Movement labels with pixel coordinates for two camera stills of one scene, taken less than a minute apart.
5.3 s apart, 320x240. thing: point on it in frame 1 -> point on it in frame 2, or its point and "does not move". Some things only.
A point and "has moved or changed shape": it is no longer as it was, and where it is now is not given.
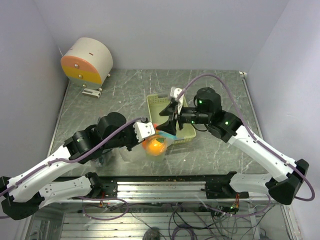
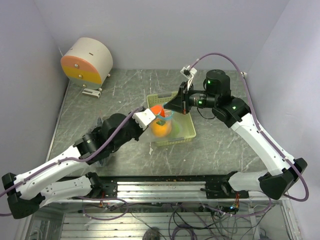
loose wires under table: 182,221 does not move
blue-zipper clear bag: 153,149 has moved or changed shape
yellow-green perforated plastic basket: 156,104 does not move
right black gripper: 170,126 -> 180,102
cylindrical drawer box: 88,62 does not move
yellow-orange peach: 154,145 has moved or changed shape
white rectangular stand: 93,92 does not move
